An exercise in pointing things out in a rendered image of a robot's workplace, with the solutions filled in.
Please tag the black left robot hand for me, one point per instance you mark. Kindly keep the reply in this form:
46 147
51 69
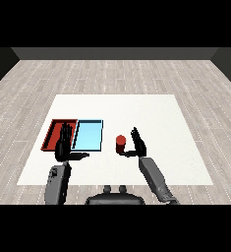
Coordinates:
64 147

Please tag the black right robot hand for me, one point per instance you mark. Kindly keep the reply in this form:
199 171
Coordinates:
139 144

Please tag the light blue shallow open box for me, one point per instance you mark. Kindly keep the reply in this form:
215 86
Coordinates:
88 135

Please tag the red can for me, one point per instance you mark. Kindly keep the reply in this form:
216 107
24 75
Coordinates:
120 143

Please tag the red shallow open box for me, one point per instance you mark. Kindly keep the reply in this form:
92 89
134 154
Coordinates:
53 136

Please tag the dark grey robot body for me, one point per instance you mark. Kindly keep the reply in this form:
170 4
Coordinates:
115 198

